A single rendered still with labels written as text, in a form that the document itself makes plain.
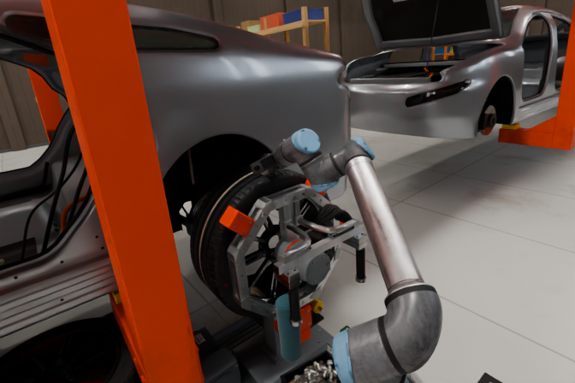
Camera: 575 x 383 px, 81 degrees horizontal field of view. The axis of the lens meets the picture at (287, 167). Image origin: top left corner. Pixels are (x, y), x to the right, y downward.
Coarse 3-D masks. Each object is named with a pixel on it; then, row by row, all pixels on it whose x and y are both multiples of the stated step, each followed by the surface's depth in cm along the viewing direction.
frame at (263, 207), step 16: (288, 192) 134; (304, 192) 137; (256, 208) 129; (272, 208) 128; (320, 208) 150; (256, 224) 125; (336, 224) 153; (240, 240) 124; (240, 256) 123; (336, 256) 157; (240, 272) 125; (240, 288) 126; (304, 288) 155; (320, 288) 154; (240, 304) 128; (256, 304) 132; (272, 304) 145; (304, 304) 150
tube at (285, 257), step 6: (282, 210) 131; (288, 216) 133; (282, 222) 132; (288, 222) 133; (288, 228) 131; (294, 228) 128; (300, 234) 124; (306, 234) 122; (306, 240) 118; (300, 246) 115; (306, 246) 117; (288, 252) 112; (294, 252) 113; (282, 258) 111; (288, 258) 112
